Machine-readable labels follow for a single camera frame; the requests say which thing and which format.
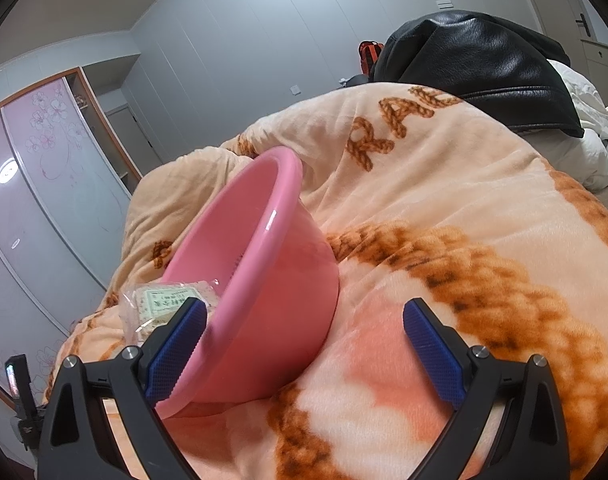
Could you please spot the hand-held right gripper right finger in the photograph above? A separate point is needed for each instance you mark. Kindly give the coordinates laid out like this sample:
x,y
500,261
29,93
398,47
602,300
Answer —
x,y
434,355

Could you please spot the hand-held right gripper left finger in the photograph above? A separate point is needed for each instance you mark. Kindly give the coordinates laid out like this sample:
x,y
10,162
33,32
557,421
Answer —
x,y
179,350

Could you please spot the seeded bread packet green label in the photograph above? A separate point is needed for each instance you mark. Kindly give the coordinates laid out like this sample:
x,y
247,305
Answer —
x,y
154,305

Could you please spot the pink plastic basin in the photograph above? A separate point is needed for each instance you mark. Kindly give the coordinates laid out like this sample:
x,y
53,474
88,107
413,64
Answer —
x,y
264,310

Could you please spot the orange beige printed blanket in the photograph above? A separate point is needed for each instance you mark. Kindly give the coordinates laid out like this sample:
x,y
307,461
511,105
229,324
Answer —
x,y
434,185

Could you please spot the wardrobe with floral sliding doors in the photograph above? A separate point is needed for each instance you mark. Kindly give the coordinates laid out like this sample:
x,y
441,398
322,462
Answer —
x,y
49,185

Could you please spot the white duvet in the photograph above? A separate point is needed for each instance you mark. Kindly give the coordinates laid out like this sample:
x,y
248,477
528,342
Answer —
x,y
584,110

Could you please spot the red black bag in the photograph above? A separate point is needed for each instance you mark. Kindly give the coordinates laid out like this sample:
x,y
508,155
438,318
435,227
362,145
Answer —
x,y
368,55

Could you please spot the white drawer cabinet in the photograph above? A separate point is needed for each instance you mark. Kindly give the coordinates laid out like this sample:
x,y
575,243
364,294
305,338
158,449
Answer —
x,y
601,60

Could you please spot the grey door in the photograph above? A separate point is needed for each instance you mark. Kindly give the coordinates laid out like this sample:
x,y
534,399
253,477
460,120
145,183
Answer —
x,y
584,5

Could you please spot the white wall switch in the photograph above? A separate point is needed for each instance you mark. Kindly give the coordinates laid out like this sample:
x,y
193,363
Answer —
x,y
445,3

